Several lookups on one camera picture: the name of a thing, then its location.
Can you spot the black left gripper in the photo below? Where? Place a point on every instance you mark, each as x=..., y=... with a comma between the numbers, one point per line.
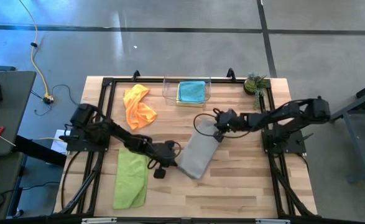
x=165, y=155

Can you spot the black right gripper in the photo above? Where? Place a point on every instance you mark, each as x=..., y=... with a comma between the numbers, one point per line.
x=227, y=122

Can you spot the grey microfiber towel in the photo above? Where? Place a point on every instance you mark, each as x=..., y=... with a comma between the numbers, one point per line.
x=197, y=152

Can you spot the green microfiber towel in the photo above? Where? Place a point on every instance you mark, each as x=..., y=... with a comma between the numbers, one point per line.
x=131, y=183

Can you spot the teal microfiber towel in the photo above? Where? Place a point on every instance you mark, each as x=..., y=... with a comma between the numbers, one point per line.
x=192, y=91

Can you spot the orange microfiber towel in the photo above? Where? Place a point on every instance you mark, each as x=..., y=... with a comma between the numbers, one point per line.
x=137, y=109

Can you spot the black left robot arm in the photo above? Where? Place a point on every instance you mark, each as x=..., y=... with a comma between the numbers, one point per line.
x=120, y=133

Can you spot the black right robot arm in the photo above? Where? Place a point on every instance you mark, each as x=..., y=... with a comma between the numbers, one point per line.
x=278, y=116

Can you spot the small potted green plant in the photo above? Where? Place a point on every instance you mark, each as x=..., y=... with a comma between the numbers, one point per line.
x=253, y=85

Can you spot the black table clamp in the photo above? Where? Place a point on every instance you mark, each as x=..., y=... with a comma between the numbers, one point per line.
x=135, y=75
x=231, y=75

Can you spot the clear plastic bin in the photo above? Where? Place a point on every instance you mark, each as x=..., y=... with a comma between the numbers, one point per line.
x=169, y=90

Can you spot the white paper sheet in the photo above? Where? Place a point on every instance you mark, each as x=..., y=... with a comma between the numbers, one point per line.
x=61, y=144

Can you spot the black desk beam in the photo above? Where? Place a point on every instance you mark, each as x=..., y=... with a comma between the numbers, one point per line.
x=39, y=151

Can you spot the dark metal stand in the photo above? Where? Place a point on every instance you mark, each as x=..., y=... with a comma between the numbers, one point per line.
x=353, y=107

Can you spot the dark low desk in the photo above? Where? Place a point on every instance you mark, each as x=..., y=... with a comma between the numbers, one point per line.
x=2, y=174

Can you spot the grey side desk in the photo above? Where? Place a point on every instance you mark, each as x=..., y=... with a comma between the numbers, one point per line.
x=11, y=102

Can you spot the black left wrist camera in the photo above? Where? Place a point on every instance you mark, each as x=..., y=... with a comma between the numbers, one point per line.
x=170, y=144

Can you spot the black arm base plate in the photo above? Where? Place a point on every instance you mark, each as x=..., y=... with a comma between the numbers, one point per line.
x=288, y=146
x=76, y=144

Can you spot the white strip bracket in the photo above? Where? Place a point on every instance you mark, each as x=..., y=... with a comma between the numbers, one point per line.
x=98, y=221
x=272, y=221

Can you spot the black aluminium rail frame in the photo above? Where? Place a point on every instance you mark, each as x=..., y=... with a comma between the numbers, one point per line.
x=151, y=80

